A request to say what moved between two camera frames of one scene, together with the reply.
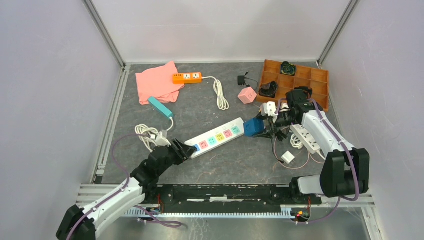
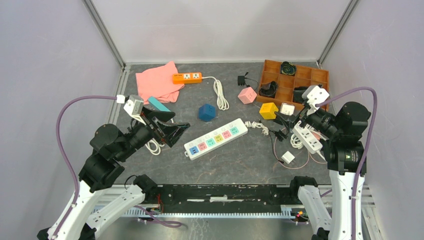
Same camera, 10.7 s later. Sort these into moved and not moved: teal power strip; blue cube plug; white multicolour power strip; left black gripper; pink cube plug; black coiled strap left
Moved: blue cube plug; left black gripper
Not moved: white multicolour power strip; pink cube plug; teal power strip; black coiled strap left
